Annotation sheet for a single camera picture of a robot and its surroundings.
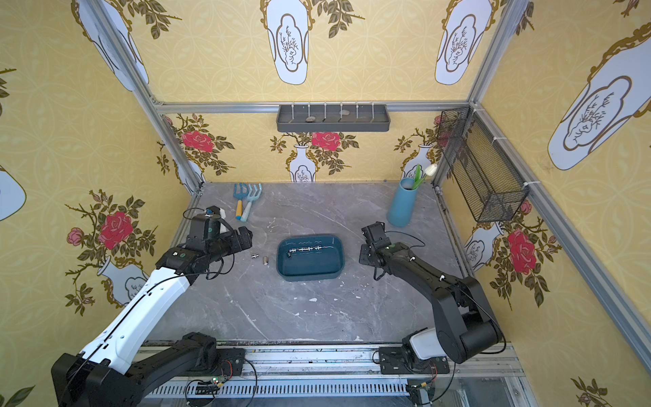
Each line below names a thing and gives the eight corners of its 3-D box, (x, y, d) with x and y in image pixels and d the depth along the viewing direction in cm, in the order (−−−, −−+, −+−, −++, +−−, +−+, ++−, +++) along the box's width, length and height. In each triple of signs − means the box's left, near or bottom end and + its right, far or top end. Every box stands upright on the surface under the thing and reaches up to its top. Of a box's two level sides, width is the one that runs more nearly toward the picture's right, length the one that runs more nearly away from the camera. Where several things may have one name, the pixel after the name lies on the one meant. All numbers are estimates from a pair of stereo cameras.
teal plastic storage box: (275, 281, 92) (273, 276, 89) (281, 240, 104) (279, 234, 100) (344, 281, 92) (345, 276, 89) (343, 240, 104) (343, 234, 100)
